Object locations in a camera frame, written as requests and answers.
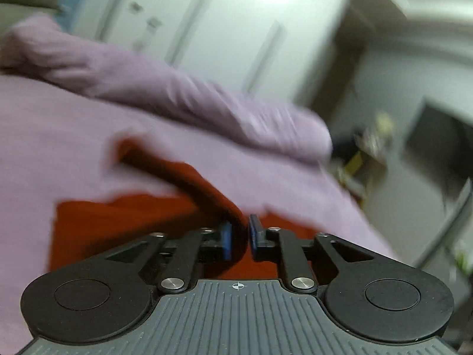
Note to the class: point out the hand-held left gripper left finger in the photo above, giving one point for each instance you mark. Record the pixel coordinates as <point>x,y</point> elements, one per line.
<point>226,239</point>

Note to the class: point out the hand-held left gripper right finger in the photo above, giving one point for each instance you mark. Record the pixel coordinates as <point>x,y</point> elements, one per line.
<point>254,235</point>

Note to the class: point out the red knitted garment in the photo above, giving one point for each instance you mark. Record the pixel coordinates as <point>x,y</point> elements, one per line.
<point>155,225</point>

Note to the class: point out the yellow rack with clutter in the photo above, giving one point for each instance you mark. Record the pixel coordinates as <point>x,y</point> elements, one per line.
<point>364,155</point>

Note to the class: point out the purple duvet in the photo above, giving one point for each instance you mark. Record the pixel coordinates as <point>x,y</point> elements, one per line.
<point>177,88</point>

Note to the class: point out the purple bed sheet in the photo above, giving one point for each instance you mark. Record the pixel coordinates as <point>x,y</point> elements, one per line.
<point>48,137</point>

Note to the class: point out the dark screen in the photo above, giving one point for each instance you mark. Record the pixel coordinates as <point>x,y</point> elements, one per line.
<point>439,144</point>

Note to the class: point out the white wardrobe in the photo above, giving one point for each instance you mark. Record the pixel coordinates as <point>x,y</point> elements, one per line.
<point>229,22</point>

